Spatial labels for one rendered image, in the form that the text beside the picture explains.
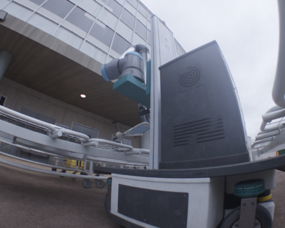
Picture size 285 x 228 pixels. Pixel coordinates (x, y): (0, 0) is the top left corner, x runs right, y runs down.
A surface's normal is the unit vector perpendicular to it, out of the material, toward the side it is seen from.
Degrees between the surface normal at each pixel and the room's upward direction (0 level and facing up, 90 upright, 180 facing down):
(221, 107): 90
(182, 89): 90
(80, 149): 90
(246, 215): 90
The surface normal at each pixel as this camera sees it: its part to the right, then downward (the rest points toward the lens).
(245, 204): -0.69, -0.30
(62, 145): 0.75, -0.23
